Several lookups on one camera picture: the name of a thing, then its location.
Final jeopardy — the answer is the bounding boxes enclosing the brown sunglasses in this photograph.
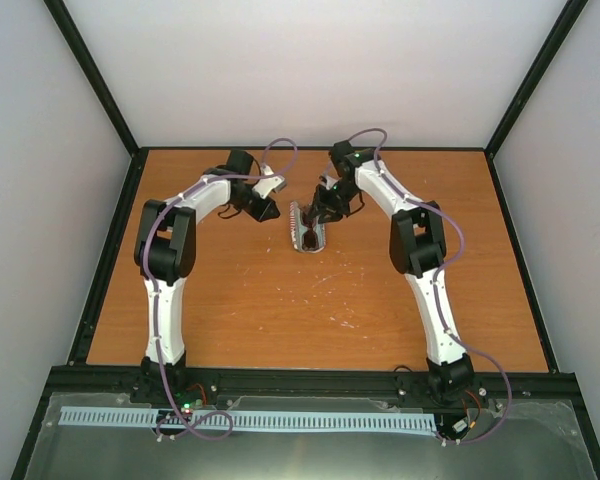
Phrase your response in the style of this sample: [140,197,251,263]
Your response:
[300,213,325,253]

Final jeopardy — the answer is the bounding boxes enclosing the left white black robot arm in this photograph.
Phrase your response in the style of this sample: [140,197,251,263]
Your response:
[134,150,286,403]

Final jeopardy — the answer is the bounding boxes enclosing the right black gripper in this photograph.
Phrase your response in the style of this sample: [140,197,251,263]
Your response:
[307,180,360,224]

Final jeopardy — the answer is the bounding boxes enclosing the american flag glasses case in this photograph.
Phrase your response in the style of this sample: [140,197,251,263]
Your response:
[289,201,326,254]

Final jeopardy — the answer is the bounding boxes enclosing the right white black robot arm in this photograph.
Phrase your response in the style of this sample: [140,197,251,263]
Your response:
[301,140,474,405]

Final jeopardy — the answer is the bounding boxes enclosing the light blue slotted cable duct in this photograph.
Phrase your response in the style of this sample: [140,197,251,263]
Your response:
[57,406,436,436]

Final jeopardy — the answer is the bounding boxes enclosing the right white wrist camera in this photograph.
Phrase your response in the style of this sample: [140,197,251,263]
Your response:
[319,171,338,190]

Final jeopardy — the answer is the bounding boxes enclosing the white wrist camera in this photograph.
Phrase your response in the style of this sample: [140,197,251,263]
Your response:
[319,171,338,190]
[253,165,287,199]

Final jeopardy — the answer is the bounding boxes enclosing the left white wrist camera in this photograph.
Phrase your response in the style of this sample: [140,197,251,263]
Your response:
[253,165,287,199]

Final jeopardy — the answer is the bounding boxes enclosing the black aluminium frame rail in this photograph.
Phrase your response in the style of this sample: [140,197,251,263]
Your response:
[44,366,581,401]

